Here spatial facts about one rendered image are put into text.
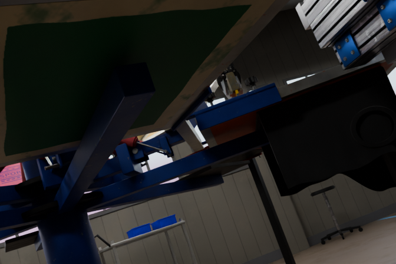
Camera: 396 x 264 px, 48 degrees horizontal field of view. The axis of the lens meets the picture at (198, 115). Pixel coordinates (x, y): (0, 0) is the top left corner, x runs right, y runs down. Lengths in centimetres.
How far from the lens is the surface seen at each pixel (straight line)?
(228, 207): 604
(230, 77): 171
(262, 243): 614
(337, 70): 163
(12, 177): 299
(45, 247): 191
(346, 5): 140
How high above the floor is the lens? 61
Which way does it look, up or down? 14 degrees up
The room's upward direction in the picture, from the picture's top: 20 degrees counter-clockwise
